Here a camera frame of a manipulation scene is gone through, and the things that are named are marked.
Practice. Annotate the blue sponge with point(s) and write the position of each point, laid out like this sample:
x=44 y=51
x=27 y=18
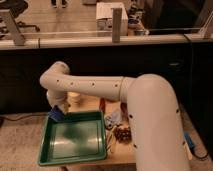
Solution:
x=56 y=114

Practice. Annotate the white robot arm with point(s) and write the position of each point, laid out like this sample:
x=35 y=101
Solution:
x=153 y=111

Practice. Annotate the green plastic tray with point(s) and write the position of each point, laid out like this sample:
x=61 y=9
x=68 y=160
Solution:
x=79 y=137

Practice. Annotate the purple bowl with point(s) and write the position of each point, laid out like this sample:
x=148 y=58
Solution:
x=124 y=110

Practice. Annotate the light blue cloth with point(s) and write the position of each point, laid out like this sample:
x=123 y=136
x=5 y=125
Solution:
x=113 y=119

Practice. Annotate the white cup with orange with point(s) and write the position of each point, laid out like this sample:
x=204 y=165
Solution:
x=74 y=97

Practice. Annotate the wooden chopsticks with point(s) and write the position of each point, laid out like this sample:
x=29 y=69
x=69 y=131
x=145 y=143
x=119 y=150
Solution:
x=111 y=140

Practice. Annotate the dark grape bunch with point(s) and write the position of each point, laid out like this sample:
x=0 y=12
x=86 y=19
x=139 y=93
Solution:
x=122 y=134

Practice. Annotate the wooden table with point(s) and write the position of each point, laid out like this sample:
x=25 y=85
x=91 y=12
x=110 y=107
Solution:
x=124 y=151

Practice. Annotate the white cardboard box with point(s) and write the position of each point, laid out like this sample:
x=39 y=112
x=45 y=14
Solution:
x=104 y=13

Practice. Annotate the blue object on floor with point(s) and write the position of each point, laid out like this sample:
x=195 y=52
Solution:
x=189 y=141

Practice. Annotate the black office chair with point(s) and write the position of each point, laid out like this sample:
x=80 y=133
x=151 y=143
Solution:
x=16 y=7

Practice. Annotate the wooden post centre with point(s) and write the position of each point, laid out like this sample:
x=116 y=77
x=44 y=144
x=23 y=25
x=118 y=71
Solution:
x=116 y=24

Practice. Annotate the wooden post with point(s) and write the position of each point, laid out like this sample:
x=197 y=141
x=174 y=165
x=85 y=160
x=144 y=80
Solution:
x=116 y=24
x=11 y=25

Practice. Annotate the wooden post left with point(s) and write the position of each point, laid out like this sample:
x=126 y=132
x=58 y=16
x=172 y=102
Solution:
x=11 y=25

